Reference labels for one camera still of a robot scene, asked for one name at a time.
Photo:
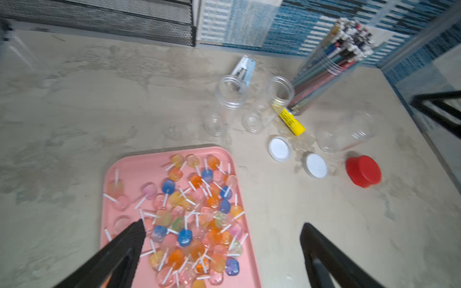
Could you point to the translucent white jar lid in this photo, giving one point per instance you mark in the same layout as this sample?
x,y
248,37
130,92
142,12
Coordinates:
x,y
279,149

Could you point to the blue lollipop candy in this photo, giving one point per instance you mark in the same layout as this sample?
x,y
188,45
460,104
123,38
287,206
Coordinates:
x,y
185,237

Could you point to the black wire shelf rack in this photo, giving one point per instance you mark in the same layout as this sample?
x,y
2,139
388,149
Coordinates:
x,y
161,21

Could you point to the clear cup of pencils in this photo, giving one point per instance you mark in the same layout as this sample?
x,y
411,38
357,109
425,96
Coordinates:
x,y
345,46

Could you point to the pink plastic tray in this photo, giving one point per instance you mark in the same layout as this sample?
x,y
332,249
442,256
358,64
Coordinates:
x,y
198,190

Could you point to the pink lollipop candy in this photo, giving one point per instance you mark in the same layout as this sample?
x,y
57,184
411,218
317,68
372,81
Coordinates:
x,y
149,191

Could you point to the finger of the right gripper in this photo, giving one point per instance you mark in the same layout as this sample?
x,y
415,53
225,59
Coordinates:
x,y
424,103

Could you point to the grey stapler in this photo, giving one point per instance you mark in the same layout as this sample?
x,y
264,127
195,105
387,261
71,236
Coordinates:
x,y
244,70

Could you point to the clear candy jar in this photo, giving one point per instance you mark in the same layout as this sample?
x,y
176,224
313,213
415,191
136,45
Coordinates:
x,y
229,97

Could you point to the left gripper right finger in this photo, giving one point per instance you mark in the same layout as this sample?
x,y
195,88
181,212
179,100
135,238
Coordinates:
x,y
325,263

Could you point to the red lid candy jar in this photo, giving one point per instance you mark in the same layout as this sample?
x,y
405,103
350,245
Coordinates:
x,y
346,132

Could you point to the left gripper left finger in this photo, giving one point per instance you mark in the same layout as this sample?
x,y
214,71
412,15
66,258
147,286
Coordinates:
x,y
115,264

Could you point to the white lid candy jar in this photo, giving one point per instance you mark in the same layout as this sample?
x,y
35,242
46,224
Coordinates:
x,y
272,99

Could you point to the orange lollipop candy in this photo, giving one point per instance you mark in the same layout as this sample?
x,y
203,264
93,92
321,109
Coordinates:
x,y
176,259

